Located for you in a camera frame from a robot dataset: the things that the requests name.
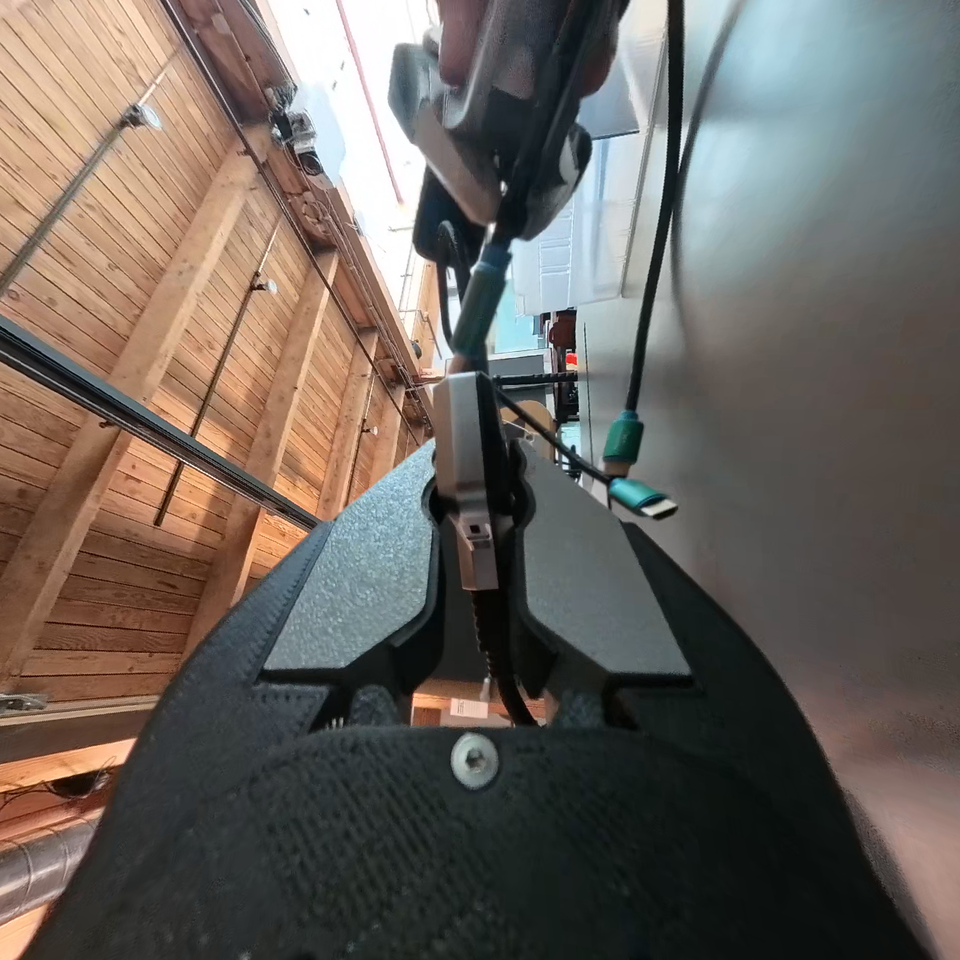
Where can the person's right hand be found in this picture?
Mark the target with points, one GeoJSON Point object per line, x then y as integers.
{"type": "Point", "coordinates": [461, 41]}

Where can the silver ventilation duct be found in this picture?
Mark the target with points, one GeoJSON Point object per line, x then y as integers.
{"type": "Point", "coordinates": [37, 870]}

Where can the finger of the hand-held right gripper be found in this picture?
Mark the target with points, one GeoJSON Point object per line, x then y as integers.
{"type": "Point", "coordinates": [450, 165]}
{"type": "Point", "coordinates": [555, 195]}

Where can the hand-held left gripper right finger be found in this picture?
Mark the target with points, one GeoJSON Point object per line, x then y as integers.
{"type": "Point", "coordinates": [592, 592]}

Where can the black ceiling track rail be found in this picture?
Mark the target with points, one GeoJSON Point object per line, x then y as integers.
{"type": "Point", "coordinates": [150, 424]}

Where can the hdmi switch box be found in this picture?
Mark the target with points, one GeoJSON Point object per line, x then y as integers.
{"type": "Point", "coordinates": [465, 435]}

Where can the ceiling spot lamp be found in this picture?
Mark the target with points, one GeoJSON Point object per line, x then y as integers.
{"type": "Point", "coordinates": [142, 116]}
{"type": "Point", "coordinates": [266, 285]}

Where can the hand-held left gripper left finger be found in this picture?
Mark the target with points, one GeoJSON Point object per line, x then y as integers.
{"type": "Point", "coordinates": [352, 585]}

